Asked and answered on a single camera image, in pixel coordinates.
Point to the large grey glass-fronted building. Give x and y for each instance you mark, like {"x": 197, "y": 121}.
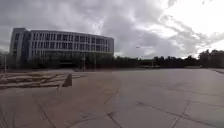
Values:
{"x": 60, "y": 45}

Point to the row of dark trees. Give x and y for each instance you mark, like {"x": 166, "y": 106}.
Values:
{"x": 166, "y": 62}

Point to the grey paved plaza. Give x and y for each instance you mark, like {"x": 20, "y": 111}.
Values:
{"x": 140, "y": 93}

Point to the pole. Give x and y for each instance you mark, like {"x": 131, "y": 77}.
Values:
{"x": 4, "y": 63}

